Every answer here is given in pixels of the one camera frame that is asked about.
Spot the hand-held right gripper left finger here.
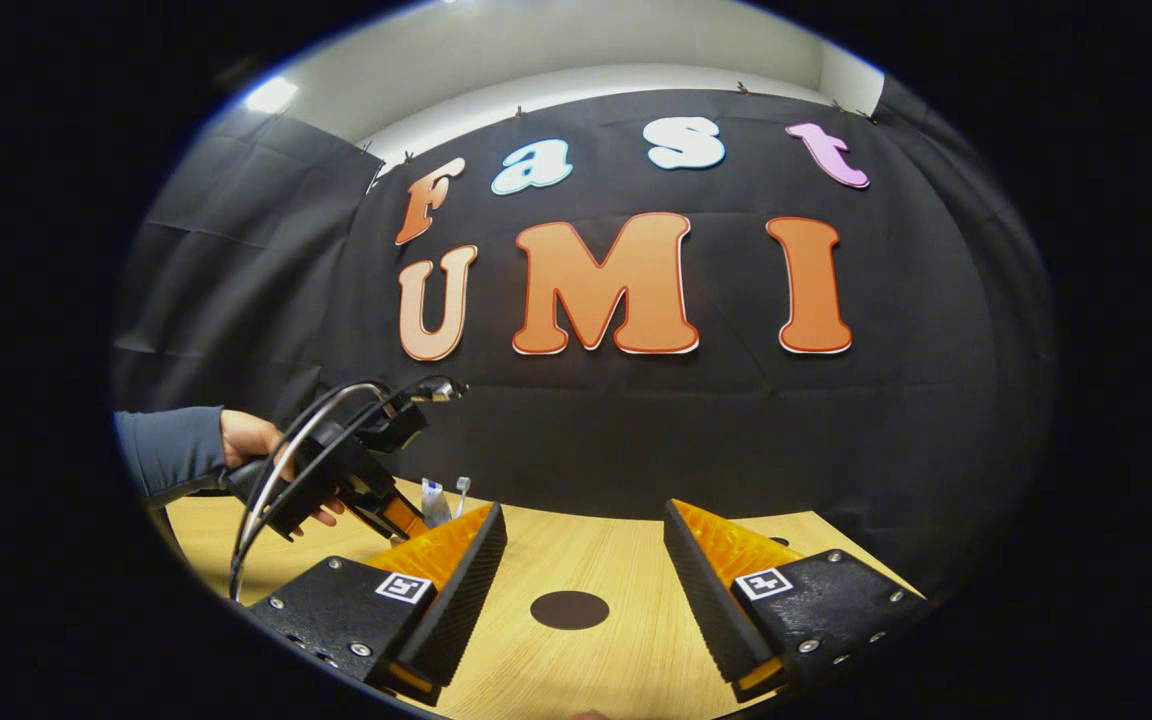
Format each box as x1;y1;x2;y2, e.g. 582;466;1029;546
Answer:
248;503;509;701

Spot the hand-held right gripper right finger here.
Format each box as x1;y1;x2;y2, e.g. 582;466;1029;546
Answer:
664;499;927;703

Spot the dark round coaster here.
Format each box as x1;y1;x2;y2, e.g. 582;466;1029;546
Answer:
531;590;610;631

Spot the wooden desktop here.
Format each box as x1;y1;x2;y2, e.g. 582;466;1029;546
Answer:
166;478;927;720

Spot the black backdrop cloth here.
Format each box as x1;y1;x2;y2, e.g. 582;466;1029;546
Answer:
111;88;1057;591

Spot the white ceiling light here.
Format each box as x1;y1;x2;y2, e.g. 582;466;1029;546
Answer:
244;76;299;114

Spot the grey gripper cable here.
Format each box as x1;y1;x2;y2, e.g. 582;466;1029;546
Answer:
229;376;467;603

